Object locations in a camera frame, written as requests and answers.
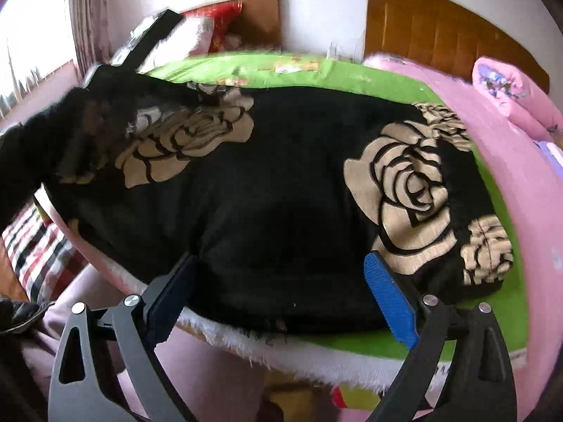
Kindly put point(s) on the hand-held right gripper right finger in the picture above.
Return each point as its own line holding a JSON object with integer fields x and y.
{"x": 391, "y": 299}

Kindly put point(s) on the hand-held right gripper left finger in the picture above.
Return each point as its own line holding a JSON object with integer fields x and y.
{"x": 169, "y": 303}

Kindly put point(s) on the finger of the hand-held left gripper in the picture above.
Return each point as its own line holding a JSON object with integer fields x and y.
{"x": 154, "y": 37}

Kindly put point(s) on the black rose print pants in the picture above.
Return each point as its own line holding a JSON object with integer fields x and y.
{"x": 286, "y": 193}

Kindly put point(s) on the pale pink crumpled quilt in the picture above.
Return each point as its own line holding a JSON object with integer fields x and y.
{"x": 184, "y": 39}

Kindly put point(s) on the red embroidered pillow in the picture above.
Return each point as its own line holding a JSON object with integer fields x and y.
{"x": 217, "y": 22}

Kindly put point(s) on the pink patterned curtain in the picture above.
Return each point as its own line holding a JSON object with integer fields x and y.
{"x": 90, "y": 17}

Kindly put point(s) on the person's leg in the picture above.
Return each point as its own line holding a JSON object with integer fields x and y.
{"x": 211, "y": 378}

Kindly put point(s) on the plain wooden headboard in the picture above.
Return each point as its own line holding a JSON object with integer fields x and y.
{"x": 259, "y": 20}

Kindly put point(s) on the barred window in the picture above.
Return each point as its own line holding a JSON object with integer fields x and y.
{"x": 31, "y": 52}

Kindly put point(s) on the plaid bed sheet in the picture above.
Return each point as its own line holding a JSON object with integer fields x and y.
{"x": 39, "y": 246}

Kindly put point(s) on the black glossy jacket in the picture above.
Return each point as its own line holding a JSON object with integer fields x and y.
{"x": 17, "y": 316}

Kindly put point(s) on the green printed blanket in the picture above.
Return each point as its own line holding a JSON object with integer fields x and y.
{"x": 308, "y": 70}

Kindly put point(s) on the pink bed sheet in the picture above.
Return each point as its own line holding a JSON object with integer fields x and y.
{"x": 519, "y": 184}

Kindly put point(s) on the folded pink quilt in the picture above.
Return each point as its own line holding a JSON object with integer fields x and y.
{"x": 514, "y": 92}

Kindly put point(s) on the brown wooden headboard right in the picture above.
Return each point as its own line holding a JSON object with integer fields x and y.
{"x": 440, "y": 39}

